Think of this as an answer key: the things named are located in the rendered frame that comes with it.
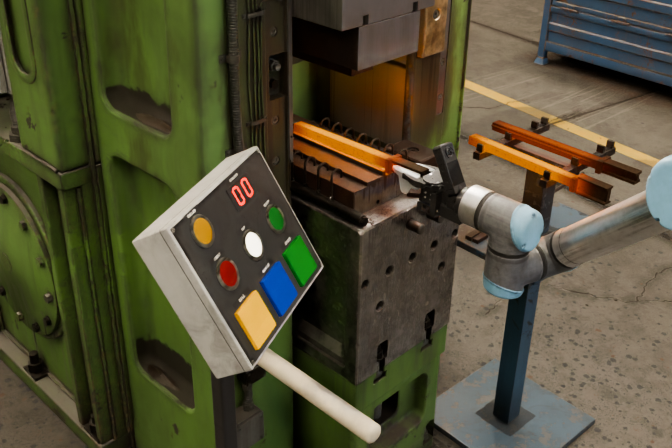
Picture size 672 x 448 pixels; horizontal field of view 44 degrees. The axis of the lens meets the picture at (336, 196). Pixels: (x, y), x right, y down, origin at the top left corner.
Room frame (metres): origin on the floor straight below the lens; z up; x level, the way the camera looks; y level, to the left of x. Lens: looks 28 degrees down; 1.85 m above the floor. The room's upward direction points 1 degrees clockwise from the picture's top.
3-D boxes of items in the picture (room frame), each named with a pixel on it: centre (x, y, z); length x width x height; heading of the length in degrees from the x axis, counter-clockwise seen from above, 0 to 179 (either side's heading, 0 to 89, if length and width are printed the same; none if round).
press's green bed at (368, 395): (1.93, 0.01, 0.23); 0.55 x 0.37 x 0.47; 46
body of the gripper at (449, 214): (1.64, -0.25, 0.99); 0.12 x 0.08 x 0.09; 46
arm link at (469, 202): (1.58, -0.31, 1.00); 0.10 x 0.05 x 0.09; 136
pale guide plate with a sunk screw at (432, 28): (2.05, -0.24, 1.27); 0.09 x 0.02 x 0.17; 136
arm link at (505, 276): (1.52, -0.38, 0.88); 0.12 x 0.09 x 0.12; 119
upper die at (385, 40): (1.88, 0.04, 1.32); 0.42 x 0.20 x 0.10; 46
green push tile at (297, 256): (1.33, 0.07, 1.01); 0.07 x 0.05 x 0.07; 161
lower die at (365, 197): (1.88, 0.04, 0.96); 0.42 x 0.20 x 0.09; 46
